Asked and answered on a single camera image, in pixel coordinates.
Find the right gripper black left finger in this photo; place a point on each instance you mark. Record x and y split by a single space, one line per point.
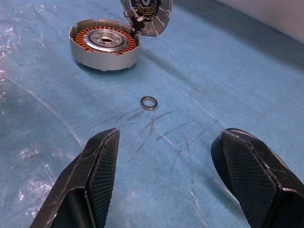
78 180

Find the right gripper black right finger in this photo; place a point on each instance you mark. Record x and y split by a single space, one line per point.
256 175

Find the silver motor housing with stator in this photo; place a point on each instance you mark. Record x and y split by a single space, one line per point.
104 58

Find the silver round motor cover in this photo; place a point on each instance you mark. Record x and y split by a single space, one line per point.
159 21

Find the blue table mat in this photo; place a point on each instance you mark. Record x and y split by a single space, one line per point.
166 147

